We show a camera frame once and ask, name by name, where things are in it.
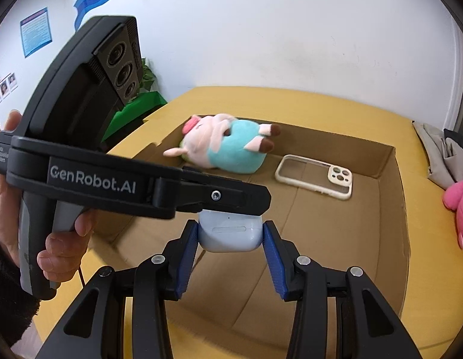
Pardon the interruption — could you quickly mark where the clear white phone case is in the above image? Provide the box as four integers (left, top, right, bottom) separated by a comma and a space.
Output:
275, 154, 353, 200

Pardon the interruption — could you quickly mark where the green cloth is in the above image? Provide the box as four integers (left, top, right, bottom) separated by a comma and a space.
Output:
102, 92, 167, 141

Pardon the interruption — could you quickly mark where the pink strawberry bear plush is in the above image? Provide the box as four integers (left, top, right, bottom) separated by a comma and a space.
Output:
443, 181, 463, 249

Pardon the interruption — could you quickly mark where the white earbuds case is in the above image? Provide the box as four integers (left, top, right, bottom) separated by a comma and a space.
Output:
198, 210, 263, 253

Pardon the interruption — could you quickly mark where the person's left hand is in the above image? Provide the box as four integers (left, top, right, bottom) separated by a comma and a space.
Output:
0, 109, 99, 284

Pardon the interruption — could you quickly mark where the brown cardboard box tray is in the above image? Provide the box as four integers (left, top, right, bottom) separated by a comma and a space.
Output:
87, 116, 411, 350

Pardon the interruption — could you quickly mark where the pink pig plush teal shirt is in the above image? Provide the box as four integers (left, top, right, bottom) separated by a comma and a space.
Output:
163, 113, 281, 174

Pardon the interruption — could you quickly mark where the grey folded cloth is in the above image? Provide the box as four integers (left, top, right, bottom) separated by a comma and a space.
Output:
412, 121, 463, 190

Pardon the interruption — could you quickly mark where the green potted plant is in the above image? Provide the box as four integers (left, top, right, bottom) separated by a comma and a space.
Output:
138, 58, 156, 94

